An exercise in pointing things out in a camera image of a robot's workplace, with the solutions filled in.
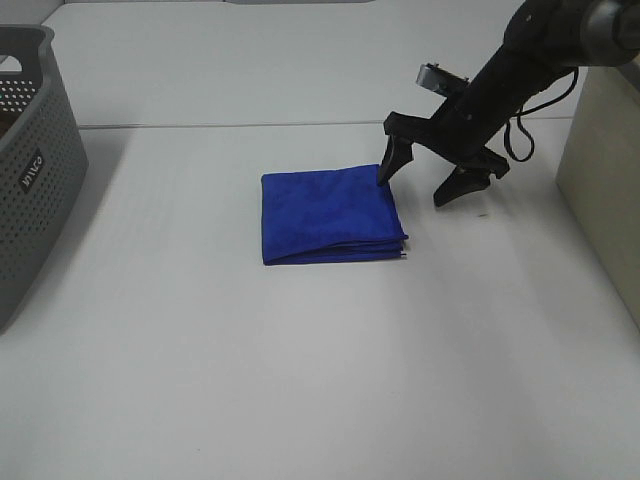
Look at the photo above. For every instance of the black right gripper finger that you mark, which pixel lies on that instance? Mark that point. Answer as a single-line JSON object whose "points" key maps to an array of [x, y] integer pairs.
{"points": [[398, 153], [459, 183]]}

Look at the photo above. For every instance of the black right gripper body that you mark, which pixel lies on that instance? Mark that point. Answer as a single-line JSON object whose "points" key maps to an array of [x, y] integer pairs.
{"points": [[461, 127]]}

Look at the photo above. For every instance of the blue towel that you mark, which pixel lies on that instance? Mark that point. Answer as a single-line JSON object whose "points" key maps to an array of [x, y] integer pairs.
{"points": [[329, 216]]}

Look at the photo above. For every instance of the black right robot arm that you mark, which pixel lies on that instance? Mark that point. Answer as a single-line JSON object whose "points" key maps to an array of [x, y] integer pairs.
{"points": [[543, 42]]}

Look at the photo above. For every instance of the beige storage bin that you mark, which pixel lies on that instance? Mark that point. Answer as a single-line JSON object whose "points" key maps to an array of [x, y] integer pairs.
{"points": [[599, 173]]}

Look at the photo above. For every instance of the grey perforated plastic basket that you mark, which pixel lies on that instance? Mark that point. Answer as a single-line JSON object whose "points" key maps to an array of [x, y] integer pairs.
{"points": [[43, 160]]}

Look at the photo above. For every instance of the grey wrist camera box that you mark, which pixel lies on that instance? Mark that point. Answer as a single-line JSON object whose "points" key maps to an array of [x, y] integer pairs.
{"points": [[435, 79]]}

